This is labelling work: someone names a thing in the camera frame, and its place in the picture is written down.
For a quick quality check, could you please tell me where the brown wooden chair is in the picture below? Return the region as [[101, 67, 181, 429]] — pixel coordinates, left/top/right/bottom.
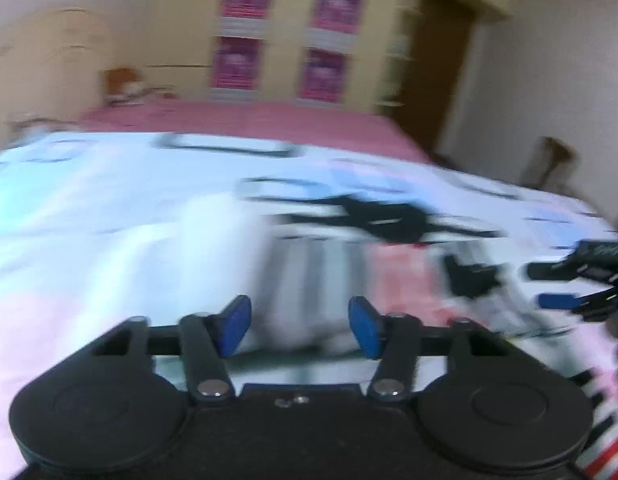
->
[[520, 136, 579, 193]]

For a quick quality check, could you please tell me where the striped white child sweater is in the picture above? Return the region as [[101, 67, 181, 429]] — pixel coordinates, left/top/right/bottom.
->
[[237, 171, 618, 479]]

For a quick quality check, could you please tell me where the patterned white pink bedsheet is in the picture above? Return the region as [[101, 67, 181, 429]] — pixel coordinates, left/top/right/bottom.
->
[[0, 132, 595, 479]]

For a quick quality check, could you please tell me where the cream wardrobe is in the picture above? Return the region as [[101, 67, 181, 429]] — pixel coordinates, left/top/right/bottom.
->
[[144, 0, 402, 113]]

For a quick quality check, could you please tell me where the lower right purple poster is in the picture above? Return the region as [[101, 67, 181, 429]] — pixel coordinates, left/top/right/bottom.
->
[[297, 48, 349, 104]]

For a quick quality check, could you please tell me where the pink bed cover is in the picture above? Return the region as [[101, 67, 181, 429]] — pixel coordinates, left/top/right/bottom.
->
[[78, 99, 429, 162]]

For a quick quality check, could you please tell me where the cream wooden headboard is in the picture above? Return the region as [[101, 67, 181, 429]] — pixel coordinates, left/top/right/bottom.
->
[[0, 8, 116, 145]]

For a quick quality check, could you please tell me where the lower left purple poster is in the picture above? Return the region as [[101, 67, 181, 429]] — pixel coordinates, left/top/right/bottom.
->
[[211, 37, 262, 90]]

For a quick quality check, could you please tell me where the dark brown wooden door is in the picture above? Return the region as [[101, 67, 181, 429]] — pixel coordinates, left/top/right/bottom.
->
[[393, 0, 477, 155]]

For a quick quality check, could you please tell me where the upper right purple poster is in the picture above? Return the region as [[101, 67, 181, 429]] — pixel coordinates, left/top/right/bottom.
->
[[310, 0, 364, 35]]

